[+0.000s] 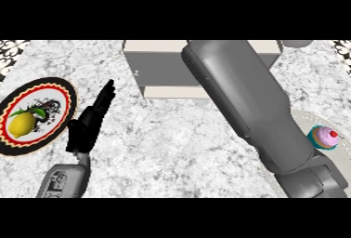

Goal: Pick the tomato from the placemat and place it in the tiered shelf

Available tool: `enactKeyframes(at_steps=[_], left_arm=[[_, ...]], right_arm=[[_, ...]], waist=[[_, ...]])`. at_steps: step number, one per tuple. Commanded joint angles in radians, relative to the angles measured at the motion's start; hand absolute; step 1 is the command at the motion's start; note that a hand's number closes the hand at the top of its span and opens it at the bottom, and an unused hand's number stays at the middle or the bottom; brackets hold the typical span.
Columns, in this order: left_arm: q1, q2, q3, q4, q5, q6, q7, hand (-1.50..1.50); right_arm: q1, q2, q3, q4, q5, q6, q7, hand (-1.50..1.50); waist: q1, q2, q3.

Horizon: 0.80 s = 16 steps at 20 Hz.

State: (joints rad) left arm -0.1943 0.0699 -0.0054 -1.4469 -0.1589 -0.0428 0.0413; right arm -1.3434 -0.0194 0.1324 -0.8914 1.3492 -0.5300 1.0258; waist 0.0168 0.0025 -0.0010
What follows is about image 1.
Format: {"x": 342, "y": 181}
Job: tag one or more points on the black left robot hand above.
{"x": 92, "y": 119}

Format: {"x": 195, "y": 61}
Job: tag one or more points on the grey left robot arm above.
{"x": 64, "y": 180}

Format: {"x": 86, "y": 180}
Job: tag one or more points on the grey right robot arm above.
{"x": 250, "y": 102}

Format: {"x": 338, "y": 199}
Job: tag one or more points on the grey and cream tiered shelf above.
{"x": 160, "y": 69}

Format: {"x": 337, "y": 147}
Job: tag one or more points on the round black patterned plate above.
{"x": 39, "y": 115}

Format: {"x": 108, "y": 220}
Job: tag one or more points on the yellow lemon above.
{"x": 22, "y": 124}

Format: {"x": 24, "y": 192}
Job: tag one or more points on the black and white patterned tile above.
{"x": 9, "y": 55}
{"x": 344, "y": 52}

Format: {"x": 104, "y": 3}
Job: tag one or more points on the grey rounded object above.
{"x": 295, "y": 43}

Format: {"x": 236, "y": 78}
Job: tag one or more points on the pink frosted cupcake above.
{"x": 323, "y": 137}

